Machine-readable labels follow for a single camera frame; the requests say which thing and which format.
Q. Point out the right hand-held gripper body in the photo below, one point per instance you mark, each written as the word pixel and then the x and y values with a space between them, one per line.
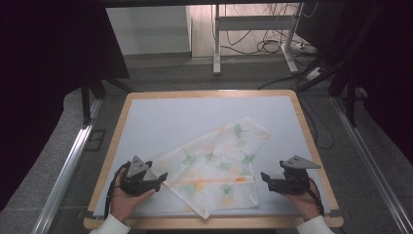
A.
pixel 293 183

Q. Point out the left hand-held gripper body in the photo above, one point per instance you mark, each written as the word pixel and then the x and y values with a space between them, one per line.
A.
pixel 136 183

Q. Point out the white leaf-print cloth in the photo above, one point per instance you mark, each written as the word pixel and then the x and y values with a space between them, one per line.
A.
pixel 214 152

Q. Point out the person's right hand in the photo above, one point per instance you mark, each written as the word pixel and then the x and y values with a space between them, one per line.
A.
pixel 307 203

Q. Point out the person's left hand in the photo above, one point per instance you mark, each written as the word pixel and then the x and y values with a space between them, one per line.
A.
pixel 123 203

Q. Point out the black table corner clip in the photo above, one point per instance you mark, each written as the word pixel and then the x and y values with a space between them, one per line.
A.
pixel 88 214
pixel 336 213

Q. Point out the pale blue table mat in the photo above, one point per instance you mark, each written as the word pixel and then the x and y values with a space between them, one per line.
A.
pixel 181 120

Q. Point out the black metal stand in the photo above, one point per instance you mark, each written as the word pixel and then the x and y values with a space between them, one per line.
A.
pixel 350 97
pixel 85 100

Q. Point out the wooden-edged table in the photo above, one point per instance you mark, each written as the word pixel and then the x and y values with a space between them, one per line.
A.
pixel 211 93

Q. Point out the white power strip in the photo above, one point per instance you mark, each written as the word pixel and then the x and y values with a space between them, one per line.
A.
pixel 303 47
pixel 313 73

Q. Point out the white cabinet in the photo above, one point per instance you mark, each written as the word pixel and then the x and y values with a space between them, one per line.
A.
pixel 147 31

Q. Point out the black curtain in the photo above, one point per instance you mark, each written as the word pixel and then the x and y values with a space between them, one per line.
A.
pixel 389 65
pixel 42 81

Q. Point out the black floor bracket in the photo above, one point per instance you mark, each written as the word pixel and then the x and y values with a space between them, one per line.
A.
pixel 95 140

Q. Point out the aluminium floor rail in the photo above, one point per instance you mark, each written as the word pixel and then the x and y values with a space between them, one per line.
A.
pixel 370 162
pixel 69 162

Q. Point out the white metal desk frame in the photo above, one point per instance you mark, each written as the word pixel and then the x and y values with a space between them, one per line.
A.
pixel 253 22

